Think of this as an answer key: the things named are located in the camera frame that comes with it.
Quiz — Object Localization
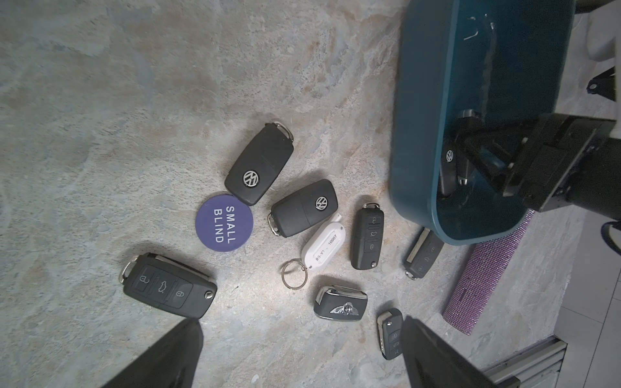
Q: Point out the black VW key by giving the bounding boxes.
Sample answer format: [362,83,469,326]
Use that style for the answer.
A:
[225,122,294,206]
[268,179,338,238]

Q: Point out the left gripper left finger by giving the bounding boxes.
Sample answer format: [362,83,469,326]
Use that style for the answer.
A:
[105,318,204,387]

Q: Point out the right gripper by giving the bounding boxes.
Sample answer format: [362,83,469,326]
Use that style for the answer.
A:
[453,113,616,212]

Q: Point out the purple small blind chip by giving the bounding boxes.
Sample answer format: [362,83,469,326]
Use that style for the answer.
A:
[195,194,254,252]

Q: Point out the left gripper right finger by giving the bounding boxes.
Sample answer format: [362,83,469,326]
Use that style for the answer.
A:
[400,316,497,388]

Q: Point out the black key bottom front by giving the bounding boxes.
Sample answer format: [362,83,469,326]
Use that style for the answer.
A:
[377,308,404,360]

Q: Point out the black flip key far left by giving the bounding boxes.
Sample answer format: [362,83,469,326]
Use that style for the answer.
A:
[119,252,218,319]

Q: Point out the white key tag with ring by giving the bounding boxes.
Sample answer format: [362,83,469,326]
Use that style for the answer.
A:
[281,213,346,290]

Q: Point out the aluminium rail frame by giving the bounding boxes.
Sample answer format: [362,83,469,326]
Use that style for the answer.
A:
[484,336,568,388]

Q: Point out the teal plastic storage box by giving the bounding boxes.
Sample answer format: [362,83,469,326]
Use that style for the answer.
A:
[389,1,576,246]

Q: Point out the black Bentley key fob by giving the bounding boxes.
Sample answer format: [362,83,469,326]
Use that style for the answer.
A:
[314,286,368,322]

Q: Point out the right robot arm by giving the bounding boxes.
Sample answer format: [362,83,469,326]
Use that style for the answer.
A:
[445,1,620,225]

